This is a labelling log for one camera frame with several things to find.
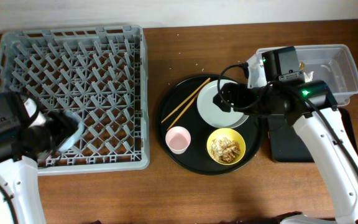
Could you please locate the yellow bowl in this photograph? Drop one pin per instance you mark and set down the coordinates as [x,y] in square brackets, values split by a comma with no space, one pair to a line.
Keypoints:
[230,134]

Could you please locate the clear plastic waste bin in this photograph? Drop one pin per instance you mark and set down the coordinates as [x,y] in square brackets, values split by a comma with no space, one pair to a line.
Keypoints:
[332,64]

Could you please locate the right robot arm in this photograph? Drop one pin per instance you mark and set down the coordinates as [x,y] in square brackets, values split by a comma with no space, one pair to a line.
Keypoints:
[311,109]

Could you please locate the grey plastic dishwasher rack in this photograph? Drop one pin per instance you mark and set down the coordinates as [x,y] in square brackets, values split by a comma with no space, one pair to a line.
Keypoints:
[100,75]

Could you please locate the pink plastic cup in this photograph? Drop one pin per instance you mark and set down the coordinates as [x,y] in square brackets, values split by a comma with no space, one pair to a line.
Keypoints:
[178,139]

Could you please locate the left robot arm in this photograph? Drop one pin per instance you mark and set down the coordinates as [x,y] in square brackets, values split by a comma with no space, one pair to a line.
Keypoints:
[19,191]

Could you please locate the food scraps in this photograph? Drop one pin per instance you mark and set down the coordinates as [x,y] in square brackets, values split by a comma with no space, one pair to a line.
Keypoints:
[225,150]

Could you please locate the round black tray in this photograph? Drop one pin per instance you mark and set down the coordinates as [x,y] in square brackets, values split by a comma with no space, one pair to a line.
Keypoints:
[196,157]

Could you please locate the white napkin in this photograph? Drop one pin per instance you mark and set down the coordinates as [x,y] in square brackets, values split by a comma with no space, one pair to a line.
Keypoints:
[308,76]

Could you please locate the white round plate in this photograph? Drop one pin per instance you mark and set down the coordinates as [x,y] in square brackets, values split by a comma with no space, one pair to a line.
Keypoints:
[212,114]

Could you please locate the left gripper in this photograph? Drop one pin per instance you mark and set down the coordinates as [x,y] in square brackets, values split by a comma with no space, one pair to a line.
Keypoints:
[70,124]

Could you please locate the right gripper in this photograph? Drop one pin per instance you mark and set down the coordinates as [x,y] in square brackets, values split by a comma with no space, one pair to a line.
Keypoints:
[241,89]

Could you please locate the black rectangular tray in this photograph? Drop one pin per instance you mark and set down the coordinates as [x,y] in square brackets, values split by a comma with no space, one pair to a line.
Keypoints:
[286,146]

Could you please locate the blue plastic cup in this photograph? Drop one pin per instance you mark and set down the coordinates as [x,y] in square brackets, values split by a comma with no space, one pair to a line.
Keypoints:
[68,143]

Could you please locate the wooden chopstick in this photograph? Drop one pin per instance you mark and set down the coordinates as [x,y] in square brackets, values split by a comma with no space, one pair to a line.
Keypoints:
[183,111]
[186,99]

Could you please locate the gold foil wrapper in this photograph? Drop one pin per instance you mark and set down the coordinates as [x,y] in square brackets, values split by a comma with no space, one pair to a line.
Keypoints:
[302,65]

